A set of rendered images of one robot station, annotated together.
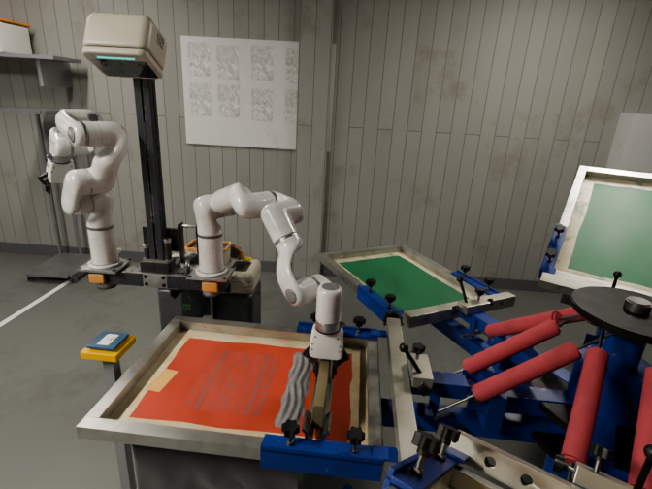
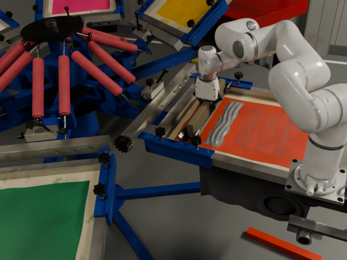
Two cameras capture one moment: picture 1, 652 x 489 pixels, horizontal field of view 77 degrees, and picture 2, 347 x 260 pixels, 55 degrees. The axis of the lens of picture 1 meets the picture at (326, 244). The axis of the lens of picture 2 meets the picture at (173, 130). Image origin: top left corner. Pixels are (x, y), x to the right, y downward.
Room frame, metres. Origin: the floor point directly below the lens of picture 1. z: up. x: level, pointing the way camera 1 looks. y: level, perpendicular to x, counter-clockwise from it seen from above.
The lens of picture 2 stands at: (2.30, 0.37, 1.89)
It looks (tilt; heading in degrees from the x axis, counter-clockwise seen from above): 38 degrees down; 205
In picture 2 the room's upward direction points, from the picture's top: 5 degrees counter-clockwise
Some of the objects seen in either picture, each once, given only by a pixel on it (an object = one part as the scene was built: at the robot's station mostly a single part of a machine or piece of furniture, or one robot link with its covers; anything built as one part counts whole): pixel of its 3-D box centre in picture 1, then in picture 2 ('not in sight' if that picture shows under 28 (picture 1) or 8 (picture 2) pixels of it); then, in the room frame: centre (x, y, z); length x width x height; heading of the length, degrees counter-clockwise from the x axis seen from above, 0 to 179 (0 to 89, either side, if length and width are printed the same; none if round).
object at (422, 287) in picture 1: (419, 273); (17, 199); (1.82, -0.46, 1.05); 1.08 x 0.61 x 0.23; 26
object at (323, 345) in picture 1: (326, 340); (207, 85); (1.07, -0.02, 1.13); 0.10 x 0.08 x 0.11; 86
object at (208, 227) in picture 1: (211, 214); (330, 115); (1.52, 0.45, 1.37); 0.13 x 0.10 x 0.16; 137
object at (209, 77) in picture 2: (330, 322); (205, 73); (1.07, -0.03, 1.19); 0.09 x 0.07 x 0.03; 86
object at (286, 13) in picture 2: not in sight; (253, 9); (-0.17, -0.05, 1.06); 0.61 x 0.46 x 0.12; 146
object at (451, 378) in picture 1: (436, 383); (143, 94); (1.04, -0.36, 1.02); 0.17 x 0.06 x 0.05; 86
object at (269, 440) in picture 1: (321, 455); (223, 85); (0.79, -0.02, 0.97); 0.30 x 0.05 x 0.07; 86
